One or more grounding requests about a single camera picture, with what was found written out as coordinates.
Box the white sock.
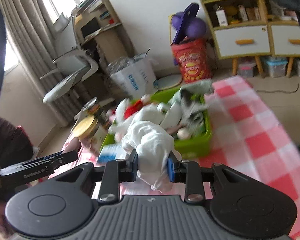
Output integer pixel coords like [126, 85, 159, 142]
[121, 121, 182, 193]

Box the santa plush toy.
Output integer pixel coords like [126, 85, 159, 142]
[107, 94, 151, 124]

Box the light green towel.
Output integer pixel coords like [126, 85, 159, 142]
[168, 79, 214, 137]

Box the blue white milk carton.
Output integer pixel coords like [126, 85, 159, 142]
[97, 144, 128, 164]

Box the green plastic bin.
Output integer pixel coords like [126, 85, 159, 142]
[103, 88, 212, 158]

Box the gold lid snack jar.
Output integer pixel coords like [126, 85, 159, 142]
[71, 115, 108, 156]

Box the red white checkered tablecloth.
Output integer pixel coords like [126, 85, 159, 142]
[47, 75, 300, 239]

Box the round bathroom scale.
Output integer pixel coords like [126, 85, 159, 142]
[158, 74, 183, 90]

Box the white office chair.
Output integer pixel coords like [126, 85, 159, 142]
[41, 14, 99, 104]

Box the red chips bucket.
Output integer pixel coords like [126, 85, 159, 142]
[171, 38, 212, 83]

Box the clear storage box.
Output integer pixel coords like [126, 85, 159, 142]
[237, 60, 256, 78]

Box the blue lid storage box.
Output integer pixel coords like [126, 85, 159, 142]
[261, 56, 288, 78]

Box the purple jumping ball toy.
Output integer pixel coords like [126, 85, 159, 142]
[170, 3, 207, 44]

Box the wooden desk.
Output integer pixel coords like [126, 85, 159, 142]
[71, 0, 135, 63]

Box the wooden shelf cabinet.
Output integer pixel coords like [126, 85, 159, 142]
[200, 0, 271, 77]

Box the low drawer cabinet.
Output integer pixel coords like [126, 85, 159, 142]
[267, 21, 300, 77]

